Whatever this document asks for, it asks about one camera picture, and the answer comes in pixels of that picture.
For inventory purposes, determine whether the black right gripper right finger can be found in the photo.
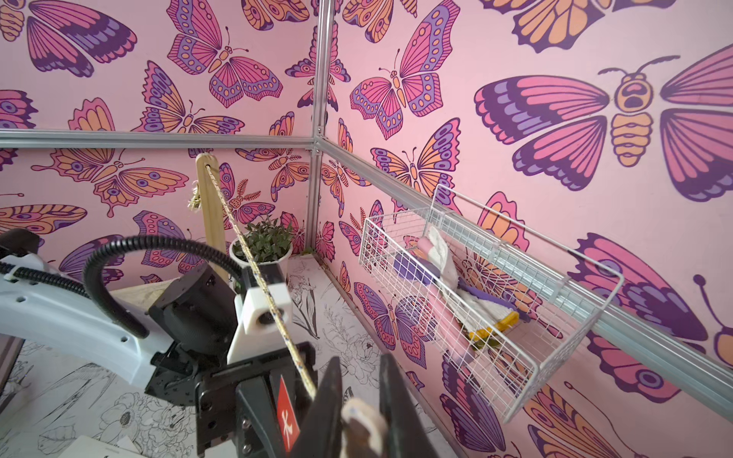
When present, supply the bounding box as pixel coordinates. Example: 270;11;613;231
379;353;438;458

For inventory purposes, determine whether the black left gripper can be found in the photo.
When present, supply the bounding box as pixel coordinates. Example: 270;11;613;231
145;343;311;458

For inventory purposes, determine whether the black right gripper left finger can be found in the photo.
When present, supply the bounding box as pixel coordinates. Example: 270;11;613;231
289;356;343;458

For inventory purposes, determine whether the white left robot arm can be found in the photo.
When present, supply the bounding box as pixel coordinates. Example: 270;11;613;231
1;229;315;457

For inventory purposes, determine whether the potted green plant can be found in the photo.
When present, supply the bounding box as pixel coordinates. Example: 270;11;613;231
236;216;293;277

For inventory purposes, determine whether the wooden hanging rack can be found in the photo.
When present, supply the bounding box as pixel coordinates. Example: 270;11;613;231
196;153;226;252

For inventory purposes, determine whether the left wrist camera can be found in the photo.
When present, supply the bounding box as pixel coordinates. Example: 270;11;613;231
227;263;293;364

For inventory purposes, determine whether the white wire basket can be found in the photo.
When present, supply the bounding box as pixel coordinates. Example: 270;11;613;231
360;193;624;422

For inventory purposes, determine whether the twine string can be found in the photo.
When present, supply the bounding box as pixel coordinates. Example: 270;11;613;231
187;162;319;401

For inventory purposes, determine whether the black corrugated left cable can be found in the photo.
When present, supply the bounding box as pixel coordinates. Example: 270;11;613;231
0;234;244;340

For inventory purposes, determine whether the aluminium frame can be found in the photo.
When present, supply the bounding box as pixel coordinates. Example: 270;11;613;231
0;0;733;422

